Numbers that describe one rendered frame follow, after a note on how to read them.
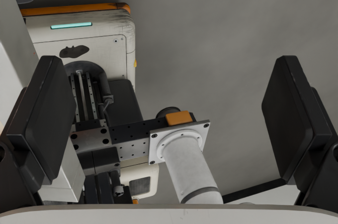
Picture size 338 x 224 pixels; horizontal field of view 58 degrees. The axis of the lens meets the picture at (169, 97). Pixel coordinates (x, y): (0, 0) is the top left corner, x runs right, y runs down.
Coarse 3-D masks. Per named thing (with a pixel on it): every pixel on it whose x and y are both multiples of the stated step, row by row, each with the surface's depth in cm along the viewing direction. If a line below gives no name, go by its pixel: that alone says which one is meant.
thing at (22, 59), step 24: (0, 0) 21; (0, 24) 21; (24, 24) 24; (0, 48) 22; (24, 48) 24; (0, 72) 23; (24, 72) 25; (0, 96) 25; (0, 120) 28; (72, 168) 37; (48, 192) 38; (72, 192) 38
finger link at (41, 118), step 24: (48, 72) 11; (24, 96) 10; (48, 96) 11; (72, 96) 13; (24, 120) 9; (48, 120) 11; (72, 120) 13; (24, 144) 9; (48, 144) 11; (24, 168) 9; (48, 168) 11
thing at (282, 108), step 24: (288, 72) 11; (264, 96) 13; (288, 96) 11; (312, 96) 10; (288, 120) 11; (312, 120) 9; (288, 144) 11; (312, 144) 9; (288, 168) 11; (312, 168) 9
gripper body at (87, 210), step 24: (0, 216) 7; (24, 216) 7; (48, 216) 7; (72, 216) 7; (96, 216) 7; (120, 216) 7; (144, 216) 7; (168, 216) 7; (192, 216) 7; (216, 216) 7; (240, 216) 7; (264, 216) 7; (288, 216) 7; (312, 216) 7; (336, 216) 7
